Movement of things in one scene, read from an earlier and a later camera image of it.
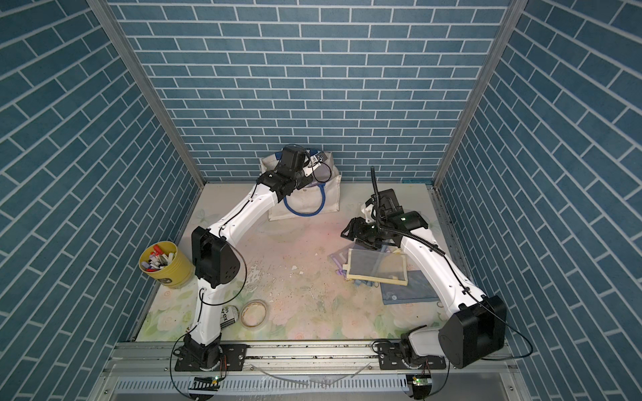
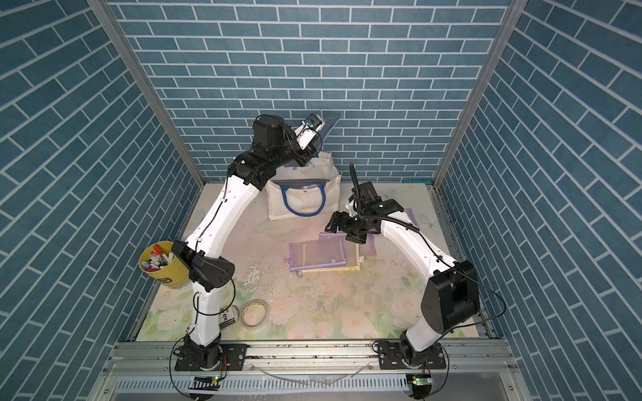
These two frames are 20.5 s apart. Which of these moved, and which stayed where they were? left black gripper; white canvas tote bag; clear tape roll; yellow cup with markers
Moved: left black gripper
Stayed: clear tape roll; white canvas tote bag; yellow cup with markers
